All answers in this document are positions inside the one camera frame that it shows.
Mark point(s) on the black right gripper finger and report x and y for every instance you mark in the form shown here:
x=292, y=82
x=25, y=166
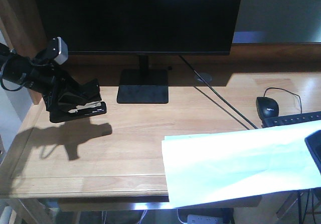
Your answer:
x=313, y=144

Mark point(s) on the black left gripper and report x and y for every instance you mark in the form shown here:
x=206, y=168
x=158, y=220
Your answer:
x=47, y=74

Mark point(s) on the black orange stapler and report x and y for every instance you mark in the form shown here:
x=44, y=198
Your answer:
x=80, y=109

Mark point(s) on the white paper sheet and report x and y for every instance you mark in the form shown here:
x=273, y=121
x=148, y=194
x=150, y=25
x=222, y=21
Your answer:
x=215, y=167

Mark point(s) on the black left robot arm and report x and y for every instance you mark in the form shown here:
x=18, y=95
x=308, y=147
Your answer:
x=16, y=71

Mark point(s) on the wooden desk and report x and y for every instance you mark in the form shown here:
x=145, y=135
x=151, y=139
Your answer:
x=119, y=153

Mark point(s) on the black keyboard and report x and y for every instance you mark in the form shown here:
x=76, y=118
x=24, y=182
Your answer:
x=291, y=119

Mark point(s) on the black computer mouse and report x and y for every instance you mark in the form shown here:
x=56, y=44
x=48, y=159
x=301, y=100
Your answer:
x=266, y=107

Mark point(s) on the black computer monitor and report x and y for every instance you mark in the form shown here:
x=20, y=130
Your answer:
x=142, y=28

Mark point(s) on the white power strip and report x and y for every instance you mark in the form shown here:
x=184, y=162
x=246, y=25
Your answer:
x=200, y=219

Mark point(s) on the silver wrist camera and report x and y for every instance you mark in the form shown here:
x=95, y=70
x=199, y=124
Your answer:
x=57, y=50

